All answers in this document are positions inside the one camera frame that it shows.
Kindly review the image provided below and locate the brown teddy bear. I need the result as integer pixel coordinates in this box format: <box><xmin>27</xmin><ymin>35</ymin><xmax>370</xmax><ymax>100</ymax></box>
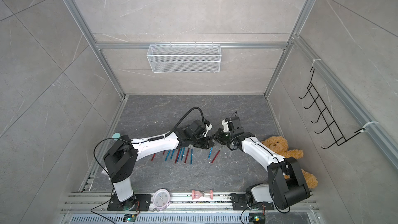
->
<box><xmin>261</xmin><ymin>136</ymin><xmax>319</xmax><ymax>189</ymax></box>

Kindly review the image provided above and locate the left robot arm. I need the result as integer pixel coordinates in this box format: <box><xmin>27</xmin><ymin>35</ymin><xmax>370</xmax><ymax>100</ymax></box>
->
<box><xmin>103</xmin><ymin>120</ymin><xmax>213</xmax><ymax>202</ymax></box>

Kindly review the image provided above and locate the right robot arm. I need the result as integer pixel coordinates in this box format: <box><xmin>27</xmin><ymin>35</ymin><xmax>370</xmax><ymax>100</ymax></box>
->
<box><xmin>214</xmin><ymin>117</ymin><xmax>310</xmax><ymax>213</ymax></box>

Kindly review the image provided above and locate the pink hourglass timer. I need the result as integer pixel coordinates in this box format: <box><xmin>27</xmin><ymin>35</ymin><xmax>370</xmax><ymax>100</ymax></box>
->
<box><xmin>192</xmin><ymin>189</ymin><xmax>214</xmax><ymax>200</ymax></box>

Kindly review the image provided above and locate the white wire mesh basket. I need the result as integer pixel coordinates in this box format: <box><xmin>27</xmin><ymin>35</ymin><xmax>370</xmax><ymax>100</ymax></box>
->
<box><xmin>147</xmin><ymin>44</ymin><xmax>222</xmax><ymax>73</ymax></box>

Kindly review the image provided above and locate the black wire hook rack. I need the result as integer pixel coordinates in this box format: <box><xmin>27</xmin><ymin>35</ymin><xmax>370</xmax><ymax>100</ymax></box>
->
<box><xmin>299</xmin><ymin>67</ymin><xmax>366</xmax><ymax>149</ymax></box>

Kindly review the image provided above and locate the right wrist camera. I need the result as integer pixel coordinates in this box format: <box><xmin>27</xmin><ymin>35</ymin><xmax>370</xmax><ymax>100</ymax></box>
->
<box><xmin>221</xmin><ymin>118</ymin><xmax>233</xmax><ymax>133</ymax></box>

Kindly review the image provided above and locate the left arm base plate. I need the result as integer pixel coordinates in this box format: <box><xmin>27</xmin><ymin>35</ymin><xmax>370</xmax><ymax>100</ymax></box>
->
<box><xmin>107</xmin><ymin>194</ymin><xmax>151</xmax><ymax>212</ymax></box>

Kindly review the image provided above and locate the teal hourglass timer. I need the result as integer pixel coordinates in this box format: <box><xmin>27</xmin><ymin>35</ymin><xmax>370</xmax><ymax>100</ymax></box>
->
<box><xmin>112</xmin><ymin>133</ymin><xmax>121</xmax><ymax>141</ymax></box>

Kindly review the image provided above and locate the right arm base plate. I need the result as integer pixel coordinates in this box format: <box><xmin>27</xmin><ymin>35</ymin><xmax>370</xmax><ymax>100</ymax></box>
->
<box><xmin>229</xmin><ymin>193</ymin><xmax>275</xmax><ymax>211</ymax></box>

